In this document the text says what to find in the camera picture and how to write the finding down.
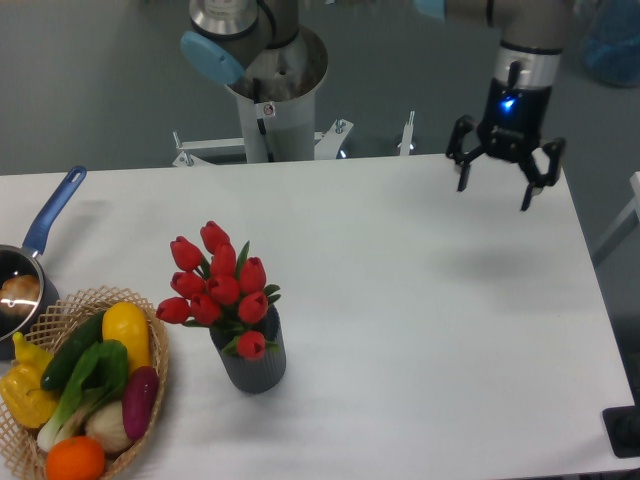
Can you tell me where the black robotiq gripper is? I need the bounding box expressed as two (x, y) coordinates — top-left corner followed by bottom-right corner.
(445, 79), (567, 212)

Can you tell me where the red tulip bouquet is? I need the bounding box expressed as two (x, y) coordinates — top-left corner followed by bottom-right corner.
(156, 221), (281, 361)

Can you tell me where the dark grey ribbed vase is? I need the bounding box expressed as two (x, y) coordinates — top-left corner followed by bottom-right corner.
(210, 306), (287, 394)

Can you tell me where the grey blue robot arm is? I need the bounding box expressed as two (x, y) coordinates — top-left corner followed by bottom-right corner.
(180, 1), (572, 199)

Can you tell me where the blue plastic bag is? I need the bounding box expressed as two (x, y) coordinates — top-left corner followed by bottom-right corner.
(581, 0), (639, 88)

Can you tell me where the black device at table edge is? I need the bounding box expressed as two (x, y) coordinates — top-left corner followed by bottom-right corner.
(602, 406), (639, 458)

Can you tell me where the yellow squash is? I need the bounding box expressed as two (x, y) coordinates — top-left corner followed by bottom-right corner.
(102, 302), (151, 375)

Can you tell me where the purple sweet potato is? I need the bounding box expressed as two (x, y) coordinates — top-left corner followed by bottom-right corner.
(122, 366), (159, 441)

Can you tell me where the green bok choy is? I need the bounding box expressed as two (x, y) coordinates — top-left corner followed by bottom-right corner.
(37, 340), (128, 452)

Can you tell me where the beige garlic bulb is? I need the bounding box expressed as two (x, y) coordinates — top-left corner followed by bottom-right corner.
(85, 400), (133, 455)

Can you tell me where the green cucumber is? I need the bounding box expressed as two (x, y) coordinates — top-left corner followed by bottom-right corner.
(40, 310), (106, 391)

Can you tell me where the brown bread roll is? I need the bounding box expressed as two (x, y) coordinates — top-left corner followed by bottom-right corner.
(1, 275), (40, 319)

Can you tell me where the orange fruit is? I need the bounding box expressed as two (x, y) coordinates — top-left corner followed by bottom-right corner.
(45, 436), (106, 480)

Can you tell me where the yellow bell pepper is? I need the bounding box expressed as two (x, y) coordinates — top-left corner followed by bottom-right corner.
(1, 332), (60, 429)

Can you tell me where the woven wicker basket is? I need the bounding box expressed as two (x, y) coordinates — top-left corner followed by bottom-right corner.
(0, 285), (171, 480)

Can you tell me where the white table leg frame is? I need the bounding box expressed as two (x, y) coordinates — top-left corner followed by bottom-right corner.
(591, 171), (639, 267)

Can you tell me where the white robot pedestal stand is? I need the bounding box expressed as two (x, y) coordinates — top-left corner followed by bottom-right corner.
(173, 26), (354, 166)

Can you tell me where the blue handled saucepan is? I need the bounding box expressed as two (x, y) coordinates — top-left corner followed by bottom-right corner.
(1, 166), (87, 361)

